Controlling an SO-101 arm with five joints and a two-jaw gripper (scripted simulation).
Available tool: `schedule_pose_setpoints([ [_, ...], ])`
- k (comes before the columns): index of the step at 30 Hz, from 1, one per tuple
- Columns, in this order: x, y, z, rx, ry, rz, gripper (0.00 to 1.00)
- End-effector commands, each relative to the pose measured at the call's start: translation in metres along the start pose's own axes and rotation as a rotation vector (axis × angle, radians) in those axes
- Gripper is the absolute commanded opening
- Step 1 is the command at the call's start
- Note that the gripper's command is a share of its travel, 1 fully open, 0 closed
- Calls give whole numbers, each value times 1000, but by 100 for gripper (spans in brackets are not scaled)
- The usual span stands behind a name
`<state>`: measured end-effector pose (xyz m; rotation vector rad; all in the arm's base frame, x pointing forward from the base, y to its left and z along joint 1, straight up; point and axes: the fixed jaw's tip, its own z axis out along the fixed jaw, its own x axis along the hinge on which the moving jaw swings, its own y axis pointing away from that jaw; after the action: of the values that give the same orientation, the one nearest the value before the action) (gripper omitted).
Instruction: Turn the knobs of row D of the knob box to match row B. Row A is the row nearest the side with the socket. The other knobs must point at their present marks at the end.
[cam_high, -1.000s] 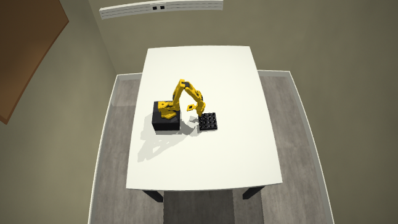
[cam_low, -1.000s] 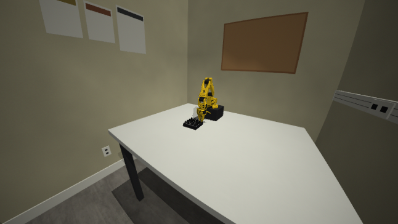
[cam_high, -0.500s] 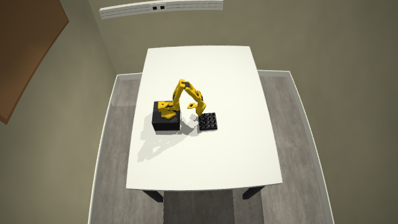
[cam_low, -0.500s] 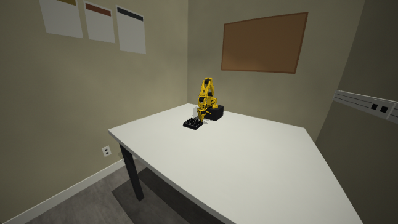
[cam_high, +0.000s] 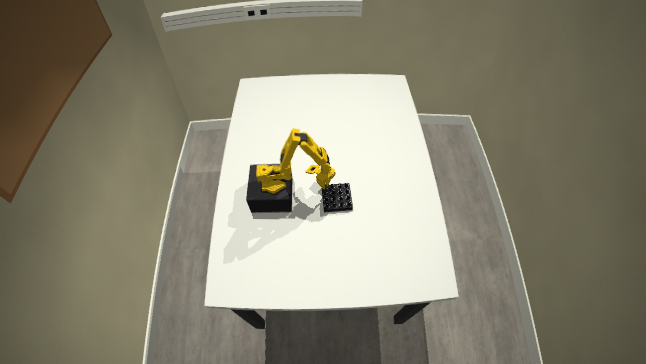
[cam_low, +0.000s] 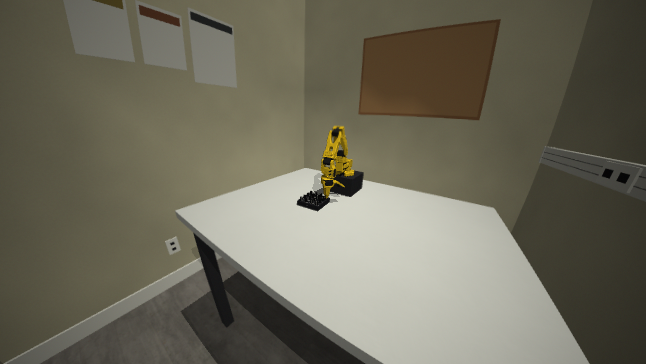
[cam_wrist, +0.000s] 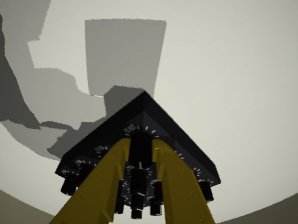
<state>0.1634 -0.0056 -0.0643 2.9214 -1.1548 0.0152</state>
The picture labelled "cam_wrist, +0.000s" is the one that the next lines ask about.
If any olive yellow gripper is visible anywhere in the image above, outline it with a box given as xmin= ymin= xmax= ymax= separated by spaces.
xmin=49 ymin=138 xmax=216 ymax=224

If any black knob box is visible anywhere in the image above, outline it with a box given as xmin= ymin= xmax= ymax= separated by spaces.
xmin=55 ymin=91 xmax=221 ymax=219

